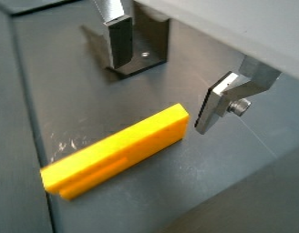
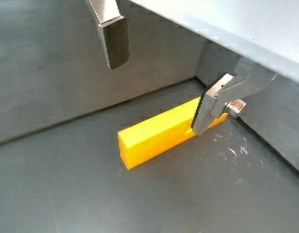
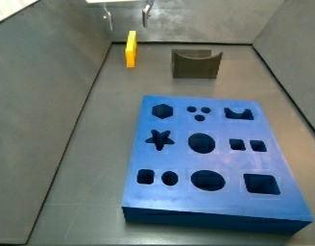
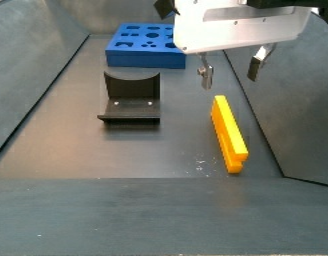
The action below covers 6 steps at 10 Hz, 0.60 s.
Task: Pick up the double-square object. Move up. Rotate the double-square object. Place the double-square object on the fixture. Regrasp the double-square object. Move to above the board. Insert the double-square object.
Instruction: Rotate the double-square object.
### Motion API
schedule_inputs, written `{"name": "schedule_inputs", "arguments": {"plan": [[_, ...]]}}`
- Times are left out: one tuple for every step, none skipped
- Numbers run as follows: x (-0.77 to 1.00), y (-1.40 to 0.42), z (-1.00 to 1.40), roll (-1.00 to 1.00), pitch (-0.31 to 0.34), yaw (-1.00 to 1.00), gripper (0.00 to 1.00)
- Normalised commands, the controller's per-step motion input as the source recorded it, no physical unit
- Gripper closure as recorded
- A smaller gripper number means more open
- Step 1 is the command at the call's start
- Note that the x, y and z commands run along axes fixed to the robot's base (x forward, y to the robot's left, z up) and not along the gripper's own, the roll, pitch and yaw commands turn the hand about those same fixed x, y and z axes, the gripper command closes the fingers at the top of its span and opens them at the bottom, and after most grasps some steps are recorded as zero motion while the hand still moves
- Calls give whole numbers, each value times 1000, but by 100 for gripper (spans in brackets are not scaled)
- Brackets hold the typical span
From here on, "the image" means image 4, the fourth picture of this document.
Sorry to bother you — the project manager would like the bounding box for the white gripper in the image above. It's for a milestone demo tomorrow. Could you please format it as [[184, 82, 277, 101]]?
[[173, 0, 311, 90]]

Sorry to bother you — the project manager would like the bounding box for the yellow double-square block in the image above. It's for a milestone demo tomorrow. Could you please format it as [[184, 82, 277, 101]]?
[[211, 95, 248, 174]]

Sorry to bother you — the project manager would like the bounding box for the blue shape-sorting board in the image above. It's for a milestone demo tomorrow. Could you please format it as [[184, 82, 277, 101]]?
[[105, 23, 185, 69]]

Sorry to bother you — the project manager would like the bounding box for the black curved stand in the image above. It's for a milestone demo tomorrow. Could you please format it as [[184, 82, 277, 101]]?
[[97, 73, 161, 124]]

